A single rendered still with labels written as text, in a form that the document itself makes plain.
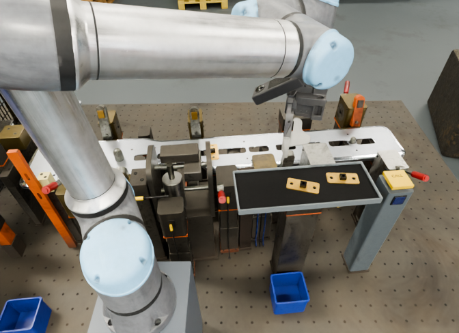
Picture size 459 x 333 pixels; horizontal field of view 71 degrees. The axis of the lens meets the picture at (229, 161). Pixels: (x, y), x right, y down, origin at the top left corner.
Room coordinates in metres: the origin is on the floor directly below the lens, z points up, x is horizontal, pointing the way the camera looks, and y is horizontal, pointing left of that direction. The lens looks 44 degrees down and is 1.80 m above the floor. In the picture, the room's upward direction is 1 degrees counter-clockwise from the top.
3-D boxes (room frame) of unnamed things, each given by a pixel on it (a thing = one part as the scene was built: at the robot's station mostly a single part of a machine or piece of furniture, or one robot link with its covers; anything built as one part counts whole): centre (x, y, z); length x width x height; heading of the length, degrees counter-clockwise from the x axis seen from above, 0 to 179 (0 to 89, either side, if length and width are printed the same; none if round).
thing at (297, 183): (0.57, -0.19, 1.17); 0.08 x 0.04 x 0.01; 74
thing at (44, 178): (0.71, 0.59, 0.88); 0.04 x 0.04 x 0.37; 5
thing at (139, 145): (0.89, 0.04, 1.00); 1.38 x 0.22 x 0.02; 95
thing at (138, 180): (0.65, 0.27, 0.91); 0.07 x 0.05 x 0.42; 5
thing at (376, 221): (0.59, -0.46, 0.92); 0.08 x 0.08 x 0.44; 5
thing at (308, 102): (0.60, -0.16, 1.44); 0.09 x 0.08 x 0.12; 78
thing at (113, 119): (1.07, 0.49, 0.87); 0.12 x 0.07 x 0.35; 5
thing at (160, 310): (0.29, 0.20, 1.15); 0.15 x 0.15 x 0.10
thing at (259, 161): (0.72, -0.11, 0.89); 0.12 x 0.08 x 0.38; 5
